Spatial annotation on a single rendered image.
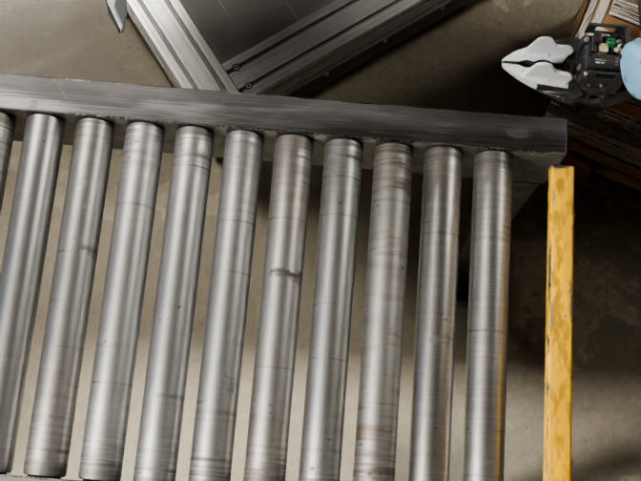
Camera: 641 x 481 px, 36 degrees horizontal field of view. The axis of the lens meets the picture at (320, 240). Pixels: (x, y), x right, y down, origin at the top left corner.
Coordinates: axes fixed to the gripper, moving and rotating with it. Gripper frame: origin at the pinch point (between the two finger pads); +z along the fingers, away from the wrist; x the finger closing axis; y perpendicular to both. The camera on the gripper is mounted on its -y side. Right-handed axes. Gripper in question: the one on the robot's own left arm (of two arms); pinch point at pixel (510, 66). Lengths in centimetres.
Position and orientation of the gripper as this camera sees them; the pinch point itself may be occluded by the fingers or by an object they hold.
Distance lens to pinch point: 136.5
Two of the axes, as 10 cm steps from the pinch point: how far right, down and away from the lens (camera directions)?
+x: -0.8, 9.6, -2.6
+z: -10.0, -0.8, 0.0
